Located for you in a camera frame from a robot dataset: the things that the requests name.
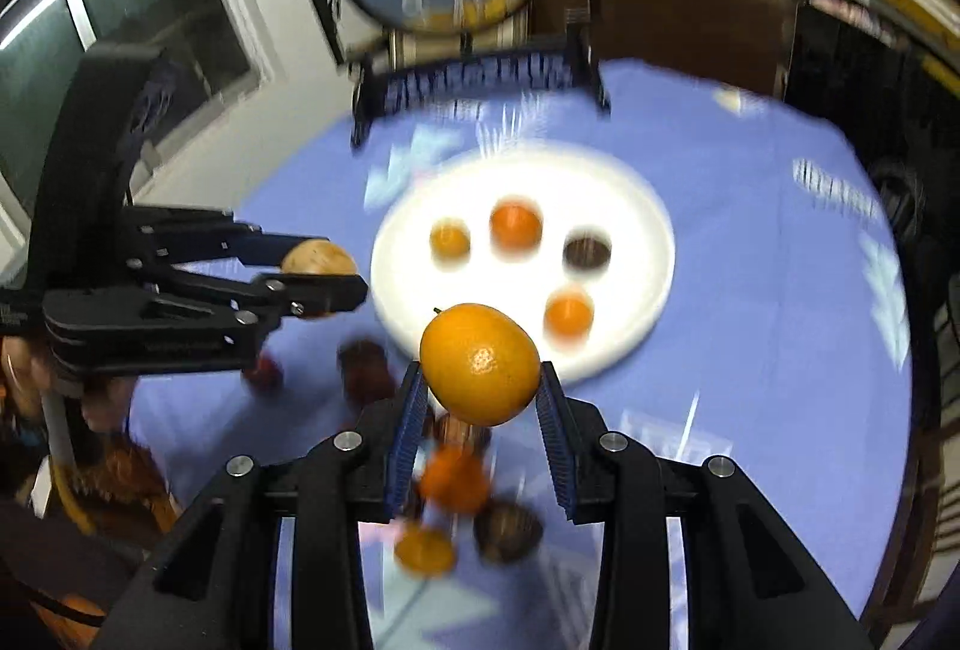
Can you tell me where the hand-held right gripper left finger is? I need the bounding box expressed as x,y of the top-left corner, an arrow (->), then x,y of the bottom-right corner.
90,361 -> 436,650

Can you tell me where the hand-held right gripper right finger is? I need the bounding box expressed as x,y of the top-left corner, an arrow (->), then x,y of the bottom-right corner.
534,361 -> 875,650

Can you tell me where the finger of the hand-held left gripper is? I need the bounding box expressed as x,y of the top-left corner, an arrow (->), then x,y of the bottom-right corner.
124,206 -> 335,280
150,271 -> 370,351

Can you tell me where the tan round fruit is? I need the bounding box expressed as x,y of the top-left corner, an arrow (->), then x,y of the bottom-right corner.
281,239 -> 359,319

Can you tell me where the dark water chestnut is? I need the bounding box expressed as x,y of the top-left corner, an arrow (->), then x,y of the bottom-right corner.
472,500 -> 545,565
562,230 -> 612,270
337,341 -> 395,400
433,411 -> 492,452

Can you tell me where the mandarin orange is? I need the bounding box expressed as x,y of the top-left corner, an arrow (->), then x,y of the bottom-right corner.
418,444 -> 492,516
489,196 -> 544,253

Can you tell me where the red cherry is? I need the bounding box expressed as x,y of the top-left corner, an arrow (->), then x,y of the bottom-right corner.
241,354 -> 284,392

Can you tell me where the small orange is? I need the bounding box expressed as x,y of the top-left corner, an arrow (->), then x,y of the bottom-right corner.
394,521 -> 458,577
544,290 -> 595,342
418,302 -> 542,427
429,216 -> 472,261

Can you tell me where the white round plate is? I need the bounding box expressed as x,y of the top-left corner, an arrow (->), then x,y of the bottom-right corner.
371,143 -> 676,388

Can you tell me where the person's left hand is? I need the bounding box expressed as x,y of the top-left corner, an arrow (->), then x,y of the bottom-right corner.
0,335 -> 132,448

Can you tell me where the white framed window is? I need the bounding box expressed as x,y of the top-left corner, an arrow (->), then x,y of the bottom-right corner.
0,0 -> 260,186

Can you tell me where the blue printed tablecloth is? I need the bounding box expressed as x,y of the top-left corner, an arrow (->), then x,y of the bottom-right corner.
127,57 -> 916,650

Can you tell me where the brown wooden board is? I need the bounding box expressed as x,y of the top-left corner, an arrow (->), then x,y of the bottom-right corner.
525,0 -> 796,96

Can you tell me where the black panel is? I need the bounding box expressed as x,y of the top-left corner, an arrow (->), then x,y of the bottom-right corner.
784,0 -> 960,186

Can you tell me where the dark wire coil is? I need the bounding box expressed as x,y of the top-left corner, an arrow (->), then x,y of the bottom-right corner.
870,158 -> 923,246

